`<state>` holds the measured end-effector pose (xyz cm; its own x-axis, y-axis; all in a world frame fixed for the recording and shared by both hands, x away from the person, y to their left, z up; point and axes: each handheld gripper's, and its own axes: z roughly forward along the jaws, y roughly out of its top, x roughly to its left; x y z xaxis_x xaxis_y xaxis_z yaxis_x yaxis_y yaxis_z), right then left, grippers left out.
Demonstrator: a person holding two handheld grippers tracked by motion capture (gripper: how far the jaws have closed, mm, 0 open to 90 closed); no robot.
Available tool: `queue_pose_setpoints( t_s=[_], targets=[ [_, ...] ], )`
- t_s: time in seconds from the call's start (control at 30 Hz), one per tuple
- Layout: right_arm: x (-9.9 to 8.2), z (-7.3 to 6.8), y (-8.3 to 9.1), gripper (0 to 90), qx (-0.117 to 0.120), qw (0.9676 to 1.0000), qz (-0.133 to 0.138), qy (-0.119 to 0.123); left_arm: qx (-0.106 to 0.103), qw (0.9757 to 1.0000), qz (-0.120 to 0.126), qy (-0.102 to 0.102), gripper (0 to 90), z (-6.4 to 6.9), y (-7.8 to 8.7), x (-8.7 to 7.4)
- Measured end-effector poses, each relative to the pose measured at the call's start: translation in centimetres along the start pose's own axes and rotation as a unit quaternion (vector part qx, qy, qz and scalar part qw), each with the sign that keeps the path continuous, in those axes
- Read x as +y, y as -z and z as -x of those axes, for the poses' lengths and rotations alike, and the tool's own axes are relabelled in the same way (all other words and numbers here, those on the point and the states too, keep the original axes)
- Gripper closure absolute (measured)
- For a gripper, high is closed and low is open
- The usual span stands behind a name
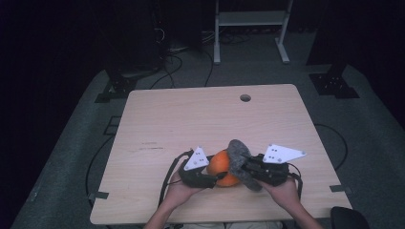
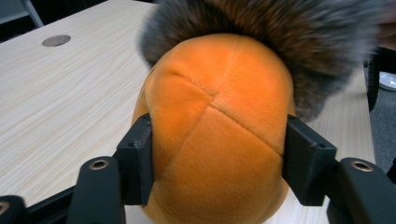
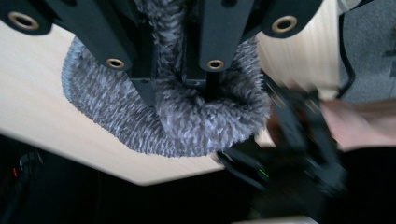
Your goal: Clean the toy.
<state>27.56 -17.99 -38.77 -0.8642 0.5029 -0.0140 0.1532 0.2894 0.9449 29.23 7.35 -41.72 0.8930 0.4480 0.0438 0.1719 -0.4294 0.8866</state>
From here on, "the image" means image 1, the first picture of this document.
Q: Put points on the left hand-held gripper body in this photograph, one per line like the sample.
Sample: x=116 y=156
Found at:
x=196 y=160

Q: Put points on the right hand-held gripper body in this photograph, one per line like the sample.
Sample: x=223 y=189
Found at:
x=281 y=153

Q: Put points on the orange plush ball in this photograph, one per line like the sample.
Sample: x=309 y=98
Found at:
x=219 y=165

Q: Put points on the grey cloth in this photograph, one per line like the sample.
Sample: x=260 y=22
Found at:
x=237 y=152

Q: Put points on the person's right hand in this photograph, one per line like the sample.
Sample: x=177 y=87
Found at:
x=283 y=192

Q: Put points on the person's left hand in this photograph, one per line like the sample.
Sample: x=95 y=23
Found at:
x=181 y=192

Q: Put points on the grey tape piece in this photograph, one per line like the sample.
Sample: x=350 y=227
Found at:
x=98 y=195
x=340 y=189

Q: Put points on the black stand base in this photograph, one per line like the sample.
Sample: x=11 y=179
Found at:
x=332 y=84
x=119 y=86

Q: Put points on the black chair seat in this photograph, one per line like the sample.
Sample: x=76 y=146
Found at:
x=348 y=218

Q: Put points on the white metal stand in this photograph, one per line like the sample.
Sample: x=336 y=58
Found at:
x=251 y=18

